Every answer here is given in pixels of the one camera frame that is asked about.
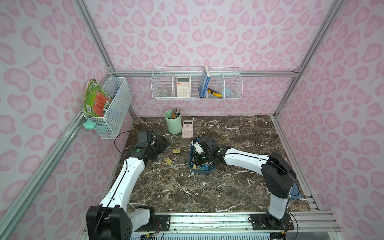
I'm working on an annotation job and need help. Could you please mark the white wire wall basket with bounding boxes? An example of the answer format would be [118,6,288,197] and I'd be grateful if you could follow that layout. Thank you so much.
[151,66,243,100]

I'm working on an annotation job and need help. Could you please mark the mint star-shaped hook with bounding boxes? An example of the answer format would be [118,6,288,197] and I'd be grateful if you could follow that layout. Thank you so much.
[83,118,97,130]

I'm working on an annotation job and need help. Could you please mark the clear tape roll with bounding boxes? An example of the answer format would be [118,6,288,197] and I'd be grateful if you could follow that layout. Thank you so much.
[158,87,173,98]

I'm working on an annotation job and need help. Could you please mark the white mesh side basket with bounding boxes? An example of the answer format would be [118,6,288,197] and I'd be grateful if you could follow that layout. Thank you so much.
[84,77,133,140]

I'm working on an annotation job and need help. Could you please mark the white calculator in basket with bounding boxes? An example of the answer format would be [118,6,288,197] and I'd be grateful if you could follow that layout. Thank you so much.
[176,77,191,98]

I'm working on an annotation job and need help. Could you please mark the yellow utility knife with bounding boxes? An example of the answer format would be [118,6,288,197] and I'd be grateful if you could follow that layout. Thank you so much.
[207,88,223,98]

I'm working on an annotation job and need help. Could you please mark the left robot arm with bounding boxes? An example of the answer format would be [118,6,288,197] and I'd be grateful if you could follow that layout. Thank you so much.
[86,130,170,240]

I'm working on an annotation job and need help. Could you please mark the pencils in cup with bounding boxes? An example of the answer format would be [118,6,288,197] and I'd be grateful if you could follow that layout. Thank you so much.
[172,108,180,119]

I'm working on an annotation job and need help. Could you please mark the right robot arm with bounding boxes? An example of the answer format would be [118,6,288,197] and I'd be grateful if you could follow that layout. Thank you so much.
[191,137,297,223]

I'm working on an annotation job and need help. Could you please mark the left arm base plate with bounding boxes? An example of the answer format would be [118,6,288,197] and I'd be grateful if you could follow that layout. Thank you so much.
[136,214,171,232]

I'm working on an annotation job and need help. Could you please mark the blue book in basket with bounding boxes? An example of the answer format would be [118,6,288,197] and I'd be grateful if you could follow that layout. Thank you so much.
[198,66,211,98]

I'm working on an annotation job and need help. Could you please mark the teal plastic storage box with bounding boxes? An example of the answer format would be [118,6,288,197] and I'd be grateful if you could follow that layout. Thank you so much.
[188,146,217,175]

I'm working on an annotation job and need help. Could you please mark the mint green pencil cup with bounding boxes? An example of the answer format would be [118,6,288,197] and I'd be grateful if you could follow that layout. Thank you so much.
[165,109,182,135]

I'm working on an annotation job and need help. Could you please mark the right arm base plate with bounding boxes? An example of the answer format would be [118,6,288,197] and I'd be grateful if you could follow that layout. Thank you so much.
[248,213,295,231]

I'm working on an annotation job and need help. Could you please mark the green red booklet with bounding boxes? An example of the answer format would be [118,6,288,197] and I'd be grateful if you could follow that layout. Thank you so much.
[83,79,113,118]

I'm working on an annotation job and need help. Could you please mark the pink calculator on table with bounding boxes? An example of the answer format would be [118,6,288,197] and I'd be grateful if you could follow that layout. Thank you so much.
[182,120,194,138]

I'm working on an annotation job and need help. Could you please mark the light blue cup in basket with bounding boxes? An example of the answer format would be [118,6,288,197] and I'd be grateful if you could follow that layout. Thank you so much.
[224,88,234,98]

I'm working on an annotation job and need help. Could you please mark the blue storage box lid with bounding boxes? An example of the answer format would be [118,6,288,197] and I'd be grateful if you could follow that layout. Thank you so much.
[290,183,303,200]

